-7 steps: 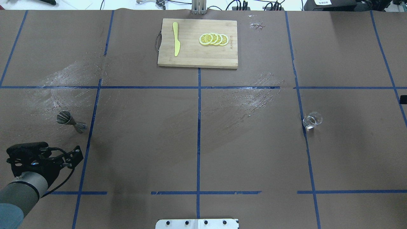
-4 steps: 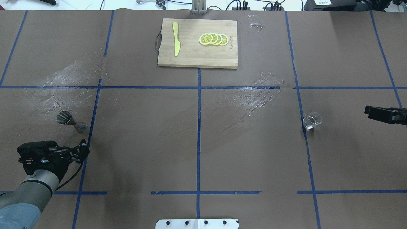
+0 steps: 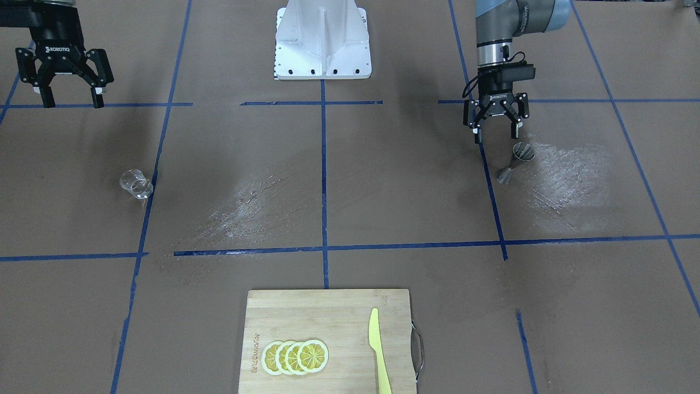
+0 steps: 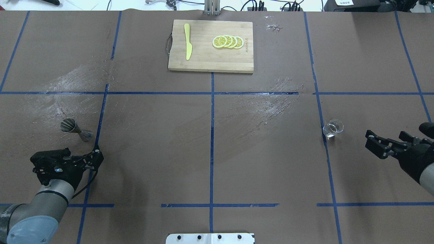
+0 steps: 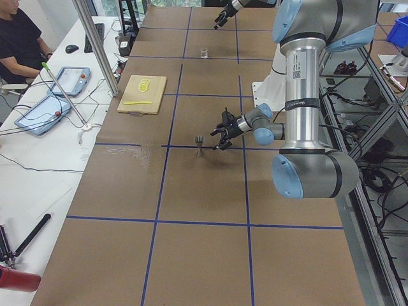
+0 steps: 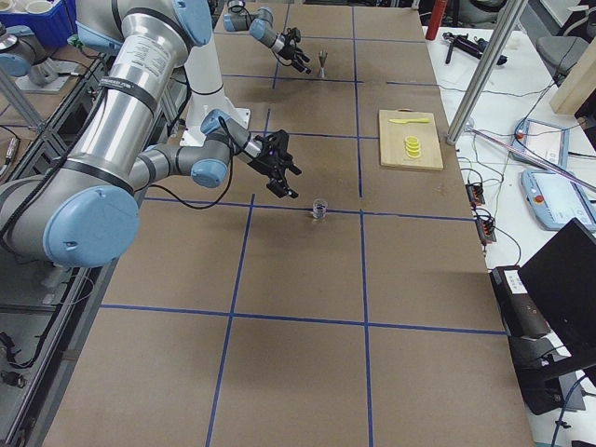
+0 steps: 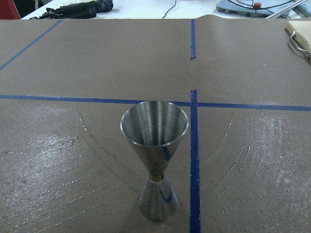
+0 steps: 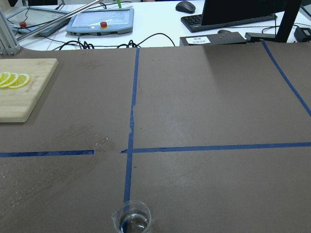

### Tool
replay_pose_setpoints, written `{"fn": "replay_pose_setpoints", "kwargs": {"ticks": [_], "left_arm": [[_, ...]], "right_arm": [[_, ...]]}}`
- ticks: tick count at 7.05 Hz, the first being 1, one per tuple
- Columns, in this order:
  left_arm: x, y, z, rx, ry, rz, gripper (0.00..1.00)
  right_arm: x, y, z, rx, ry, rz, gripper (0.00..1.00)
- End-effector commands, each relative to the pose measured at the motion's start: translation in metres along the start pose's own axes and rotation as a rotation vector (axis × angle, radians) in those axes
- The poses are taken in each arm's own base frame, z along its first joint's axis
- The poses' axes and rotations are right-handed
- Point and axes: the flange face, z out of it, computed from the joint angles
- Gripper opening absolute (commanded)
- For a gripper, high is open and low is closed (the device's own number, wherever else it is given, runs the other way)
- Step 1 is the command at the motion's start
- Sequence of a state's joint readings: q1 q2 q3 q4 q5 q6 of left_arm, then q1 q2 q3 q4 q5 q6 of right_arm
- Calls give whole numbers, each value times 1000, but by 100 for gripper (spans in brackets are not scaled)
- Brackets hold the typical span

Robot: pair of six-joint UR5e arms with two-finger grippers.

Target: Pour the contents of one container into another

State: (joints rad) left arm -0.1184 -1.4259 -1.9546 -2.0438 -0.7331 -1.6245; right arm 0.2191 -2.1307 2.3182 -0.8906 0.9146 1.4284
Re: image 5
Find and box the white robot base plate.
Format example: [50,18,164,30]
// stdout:
[252,82,273,108]

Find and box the black keyboard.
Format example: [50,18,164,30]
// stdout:
[84,22,106,54]

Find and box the yellow plastic knife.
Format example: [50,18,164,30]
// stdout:
[123,100,154,105]

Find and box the black computer mouse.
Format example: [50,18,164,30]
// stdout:
[65,45,79,54]

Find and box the clear glass beaker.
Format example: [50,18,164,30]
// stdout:
[200,47,208,59]

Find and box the near blue teach pendant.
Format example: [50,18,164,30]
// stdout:
[14,95,71,136]

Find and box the far blue teach pendant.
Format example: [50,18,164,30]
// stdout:
[55,66,91,97]

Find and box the person in black shirt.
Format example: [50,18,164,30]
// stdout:
[1,0,53,84]

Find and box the black tripod stick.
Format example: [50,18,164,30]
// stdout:
[1,214,52,269]

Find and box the green handled reacher grabber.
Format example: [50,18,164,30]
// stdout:
[41,62,102,145]

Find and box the steel double jigger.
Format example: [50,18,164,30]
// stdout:
[194,135,204,157]

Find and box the aluminium frame post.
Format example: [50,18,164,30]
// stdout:
[72,0,119,97]

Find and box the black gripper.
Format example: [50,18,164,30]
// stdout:
[214,5,236,29]
[210,108,244,150]

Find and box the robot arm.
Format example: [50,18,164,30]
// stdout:
[214,0,277,30]
[214,1,379,199]

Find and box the blue storage bin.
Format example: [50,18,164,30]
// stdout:
[386,15,408,48]

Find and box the red cylinder bottle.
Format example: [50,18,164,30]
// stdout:
[0,266,41,293]

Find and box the bamboo cutting board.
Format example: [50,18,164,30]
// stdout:
[117,75,167,115]

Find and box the blue teach pendant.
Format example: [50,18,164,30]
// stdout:
[14,95,71,136]
[55,66,91,97]

